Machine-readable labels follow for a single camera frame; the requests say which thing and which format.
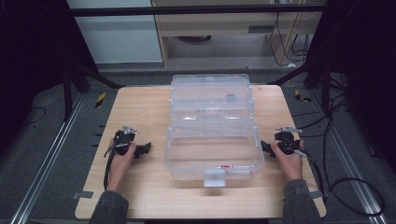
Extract braided black gripper cable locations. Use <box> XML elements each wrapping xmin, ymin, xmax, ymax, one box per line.
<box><xmin>103</xmin><ymin>148</ymin><xmax>116</xmax><ymax>191</ymax></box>

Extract dark curtain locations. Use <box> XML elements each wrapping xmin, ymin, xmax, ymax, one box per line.
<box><xmin>0</xmin><ymin>0</ymin><xmax>98</xmax><ymax>157</ymax></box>
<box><xmin>306</xmin><ymin>0</ymin><xmax>396</xmax><ymax>175</ymax></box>

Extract thin black floor cable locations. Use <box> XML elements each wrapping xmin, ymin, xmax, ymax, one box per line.
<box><xmin>21</xmin><ymin>105</ymin><xmax>48</xmax><ymax>127</ymax></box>

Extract black metal stand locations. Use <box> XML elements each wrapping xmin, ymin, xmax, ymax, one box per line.
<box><xmin>61</xmin><ymin>61</ymin><xmax>126</xmax><ymax>123</ymax></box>
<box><xmin>266</xmin><ymin>55</ymin><xmax>334</xmax><ymax>118</ymax></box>

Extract hanging desk cables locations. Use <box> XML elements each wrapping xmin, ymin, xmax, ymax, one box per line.
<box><xmin>268</xmin><ymin>11</ymin><xmax>313</xmax><ymax>68</ymax></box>

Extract long black gripper cable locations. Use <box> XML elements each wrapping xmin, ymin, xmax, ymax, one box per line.
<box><xmin>298</xmin><ymin>148</ymin><xmax>387</xmax><ymax>217</ymax></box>

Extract grey tape piece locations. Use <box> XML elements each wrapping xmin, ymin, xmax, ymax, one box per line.
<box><xmin>309</xmin><ymin>189</ymin><xmax>325</xmax><ymax>201</ymax></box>
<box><xmin>71</xmin><ymin>189</ymin><xmax>94</xmax><ymax>201</ymax></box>

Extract light wooden desk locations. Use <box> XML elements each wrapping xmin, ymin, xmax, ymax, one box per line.
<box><xmin>150</xmin><ymin>0</ymin><xmax>329</xmax><ymax>68</ymax></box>

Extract yellow black striped tape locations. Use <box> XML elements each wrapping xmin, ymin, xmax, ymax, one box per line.
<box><xmin>293</xmin><ymin>89</ymin><xmax>313</xmax><ymax>104</ymax></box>
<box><xmin>94</xmin><ymin>91</ymin><xmax>107</xmax><ymax>109</ymax></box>

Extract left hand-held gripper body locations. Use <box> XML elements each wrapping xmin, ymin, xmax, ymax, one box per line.
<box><xmin>104</xmin><ymin>125</ymin><xmax>138</xmax><ymax>159</ymax></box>

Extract person's left hand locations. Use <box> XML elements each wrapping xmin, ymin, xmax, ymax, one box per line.
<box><xmin>106</xmin><ymin>139</ymin><xmax>138</xmax><ymax>193</ymax></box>

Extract white cabinet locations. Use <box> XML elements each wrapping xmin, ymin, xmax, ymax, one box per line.
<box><xmin>66</xmin><ymin>0</ymin><xmax>164</xmax><ymax>65</ymax></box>

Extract person's right hand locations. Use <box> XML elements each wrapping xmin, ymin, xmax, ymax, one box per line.
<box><xmin>270</xmin><ymin>140</ymin><xmax>304</xmax><ymax>183</ymax></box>

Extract aluminium floor rail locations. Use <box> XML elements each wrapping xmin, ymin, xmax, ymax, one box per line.
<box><xmin>310</xmin><ymin>91</ymin><xmax>390</xmax><ymax>224</ymax></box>
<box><xmin>8</xmin><ymin>92</ymin><xmax>86</xmax><ymax>224</ymax></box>

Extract bundle of black floor cables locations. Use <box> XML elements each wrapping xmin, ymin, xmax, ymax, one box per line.
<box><xmin>291</xmin><ymin>74</ymin><xmax>354</xmax><ymax>139</ymax></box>

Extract black horizontal bar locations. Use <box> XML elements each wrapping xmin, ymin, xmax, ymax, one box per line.
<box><xmin>66</xmin><ymin>4</ymin><xmax>329</xmax><ymax>18</ymax></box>

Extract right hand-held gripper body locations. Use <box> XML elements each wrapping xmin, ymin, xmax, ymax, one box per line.
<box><xmin>274</xmin><ymin>125</ymin><xmax>309</xmax><ymax>158</ymax></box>

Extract clear plastic storage box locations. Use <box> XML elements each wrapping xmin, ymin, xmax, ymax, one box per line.
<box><xmin>163</xmin><ymin>73</ymin><xmax>266</xmax><ymax>189</ymax></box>

